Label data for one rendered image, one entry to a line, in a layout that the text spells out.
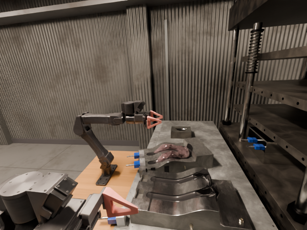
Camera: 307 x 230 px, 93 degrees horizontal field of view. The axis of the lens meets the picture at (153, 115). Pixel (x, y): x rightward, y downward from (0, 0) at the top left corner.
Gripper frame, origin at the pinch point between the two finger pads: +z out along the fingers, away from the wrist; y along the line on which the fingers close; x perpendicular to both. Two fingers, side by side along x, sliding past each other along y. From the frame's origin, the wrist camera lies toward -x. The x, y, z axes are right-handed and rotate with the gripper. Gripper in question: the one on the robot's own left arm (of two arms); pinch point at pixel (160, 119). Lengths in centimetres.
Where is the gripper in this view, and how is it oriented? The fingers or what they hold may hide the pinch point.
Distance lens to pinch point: 81.7
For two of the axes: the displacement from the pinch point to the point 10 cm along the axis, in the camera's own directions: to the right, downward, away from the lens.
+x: 0.4, 9.5, 3.1
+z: 9.9, 0.0, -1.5
